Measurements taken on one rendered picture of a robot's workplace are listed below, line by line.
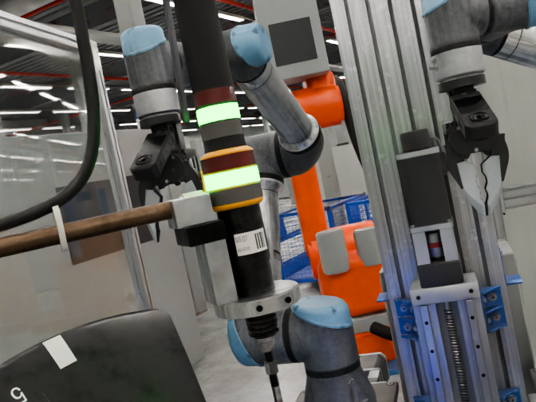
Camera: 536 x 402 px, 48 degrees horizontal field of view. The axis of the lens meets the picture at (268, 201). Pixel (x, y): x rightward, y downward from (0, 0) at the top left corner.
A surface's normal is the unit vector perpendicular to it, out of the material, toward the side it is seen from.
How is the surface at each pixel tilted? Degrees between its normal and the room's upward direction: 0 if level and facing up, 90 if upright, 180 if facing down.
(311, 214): 96
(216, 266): 90
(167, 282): 90
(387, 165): 90
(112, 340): 44
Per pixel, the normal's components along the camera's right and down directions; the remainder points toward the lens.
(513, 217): -0.21, 0.10
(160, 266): 0.86, -0.15
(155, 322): 0.30, -0.82
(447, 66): -0.67, 0.18
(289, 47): 0.00, 0.05
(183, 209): 0.38, -0.03
